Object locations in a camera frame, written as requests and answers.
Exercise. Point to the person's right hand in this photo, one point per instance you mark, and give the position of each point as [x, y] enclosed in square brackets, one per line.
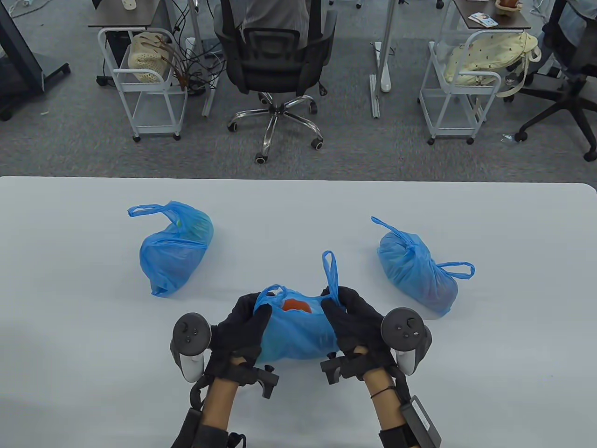
[359, 326]

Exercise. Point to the cream woven bag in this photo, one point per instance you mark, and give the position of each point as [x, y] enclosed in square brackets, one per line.
[144, 60]

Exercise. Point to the black box with white label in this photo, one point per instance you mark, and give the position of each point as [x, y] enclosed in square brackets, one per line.
[186, 429]
[422, 422]

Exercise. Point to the red round fruit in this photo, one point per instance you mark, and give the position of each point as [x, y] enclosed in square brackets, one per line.
[296, 305]

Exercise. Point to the pale yellow cloth bag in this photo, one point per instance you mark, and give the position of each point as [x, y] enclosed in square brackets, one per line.
[485, 56]

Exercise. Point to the black wheeled stand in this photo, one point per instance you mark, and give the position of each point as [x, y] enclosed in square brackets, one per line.
[28, 65]

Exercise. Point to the blue plastic bag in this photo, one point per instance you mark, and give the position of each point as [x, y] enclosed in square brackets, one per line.
[172, 256]
[415, 275]
[298, 336]

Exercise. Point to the white wheeled utility cart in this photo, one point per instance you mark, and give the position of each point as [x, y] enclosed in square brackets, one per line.
[156, 112]
[452, 112]

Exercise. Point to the person's left forearm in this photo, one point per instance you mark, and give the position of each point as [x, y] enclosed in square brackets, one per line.
[219, 403]

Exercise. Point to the small printed cards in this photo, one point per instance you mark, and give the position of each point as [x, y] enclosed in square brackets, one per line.
[482, 19]

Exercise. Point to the person's right forearm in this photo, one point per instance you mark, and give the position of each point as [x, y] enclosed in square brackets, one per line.
[385, 410]

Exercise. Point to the person's left hand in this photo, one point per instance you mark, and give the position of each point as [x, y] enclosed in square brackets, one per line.
[238, 331]

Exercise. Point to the white metal desk leg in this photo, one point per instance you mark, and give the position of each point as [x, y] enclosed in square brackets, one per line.
[387, 28]
[208, 105]

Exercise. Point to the black and white handheld controller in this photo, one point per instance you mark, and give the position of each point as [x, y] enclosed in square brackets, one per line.
[189, 329]
[403, 326]

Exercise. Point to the small woven basket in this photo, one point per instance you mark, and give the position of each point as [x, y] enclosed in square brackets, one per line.
[508, 7]

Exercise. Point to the black mesh office chair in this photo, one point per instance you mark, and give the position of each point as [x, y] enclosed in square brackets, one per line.
[275, 60]

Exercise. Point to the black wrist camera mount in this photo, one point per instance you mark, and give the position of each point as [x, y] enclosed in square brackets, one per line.
[268, 382]
[333, 371]

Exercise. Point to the dark brown desk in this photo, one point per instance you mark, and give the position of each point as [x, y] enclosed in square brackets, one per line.
[513, 21]
[116, 16]

